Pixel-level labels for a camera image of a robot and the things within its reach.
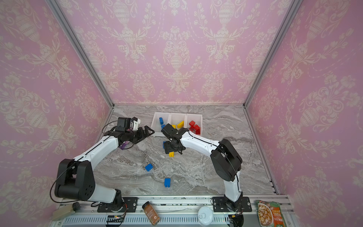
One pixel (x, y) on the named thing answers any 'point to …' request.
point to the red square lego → (192, 128)
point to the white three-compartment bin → (175, 118)
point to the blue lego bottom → (167, 182)
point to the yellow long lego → (180, 125)
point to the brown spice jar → (151, 213)
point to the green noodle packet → (269, 214)
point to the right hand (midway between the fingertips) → (172, 149)
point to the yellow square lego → (171, 154)
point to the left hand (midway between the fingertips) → (150, 134)
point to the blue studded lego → (161, 120)
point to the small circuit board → (115, 218)
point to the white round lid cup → (205, 215)
